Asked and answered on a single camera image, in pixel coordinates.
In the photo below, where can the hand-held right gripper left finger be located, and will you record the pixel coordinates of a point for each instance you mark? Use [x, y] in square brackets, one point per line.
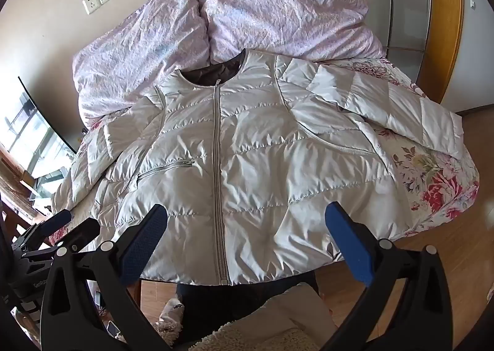
[143, 246]

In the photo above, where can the dark television screen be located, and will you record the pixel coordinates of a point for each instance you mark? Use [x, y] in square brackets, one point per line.
[34, 135]

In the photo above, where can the person's dark trousers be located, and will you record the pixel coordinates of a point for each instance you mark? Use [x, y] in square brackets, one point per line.
[247, 293]

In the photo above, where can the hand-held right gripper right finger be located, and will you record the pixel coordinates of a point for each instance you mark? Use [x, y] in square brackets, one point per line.
[349, 246]

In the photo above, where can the white puffer jacket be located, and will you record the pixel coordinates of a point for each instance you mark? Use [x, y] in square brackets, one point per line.
[270, 165]

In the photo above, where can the white fluffy slipper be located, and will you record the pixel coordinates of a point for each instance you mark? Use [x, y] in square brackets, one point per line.
[169, 310]

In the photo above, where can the white fleece garment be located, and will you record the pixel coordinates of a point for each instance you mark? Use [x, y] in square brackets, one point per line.
[270, 328]

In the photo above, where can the white wall power socket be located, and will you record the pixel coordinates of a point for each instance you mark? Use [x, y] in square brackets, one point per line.
[90, 5]

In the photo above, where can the frosted glass door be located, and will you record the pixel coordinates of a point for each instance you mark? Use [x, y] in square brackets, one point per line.
[405, 7]

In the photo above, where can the lilac crinkled pillow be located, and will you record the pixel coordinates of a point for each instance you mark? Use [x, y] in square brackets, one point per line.
[135, 46]
[278, 15]

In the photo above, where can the wooden framed glass door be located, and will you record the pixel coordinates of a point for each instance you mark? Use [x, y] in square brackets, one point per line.
[447, 27]

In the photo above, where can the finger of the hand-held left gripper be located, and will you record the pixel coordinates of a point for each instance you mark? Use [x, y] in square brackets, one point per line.
[83, 230]
[60, 219]

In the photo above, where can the floral bed sheet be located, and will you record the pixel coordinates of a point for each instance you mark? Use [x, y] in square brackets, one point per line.
[436, 181]

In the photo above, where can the white phone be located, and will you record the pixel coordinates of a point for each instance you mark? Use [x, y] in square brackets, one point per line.
[114, 329]

